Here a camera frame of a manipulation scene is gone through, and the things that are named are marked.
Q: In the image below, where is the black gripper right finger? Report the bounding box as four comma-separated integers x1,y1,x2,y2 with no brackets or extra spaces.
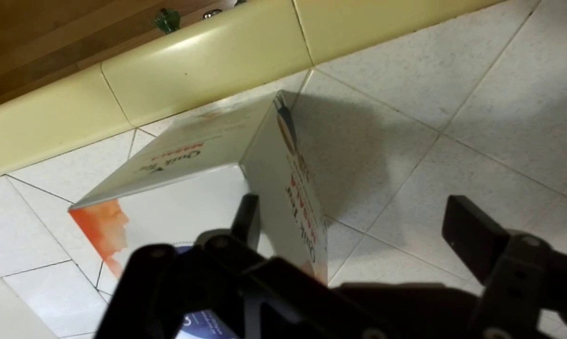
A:
440,196,510,287

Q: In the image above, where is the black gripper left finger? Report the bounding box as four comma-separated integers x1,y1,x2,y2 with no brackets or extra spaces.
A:
231,194,259,249

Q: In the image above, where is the white food carton box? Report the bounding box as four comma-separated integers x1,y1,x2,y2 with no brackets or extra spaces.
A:
69,93,327,281

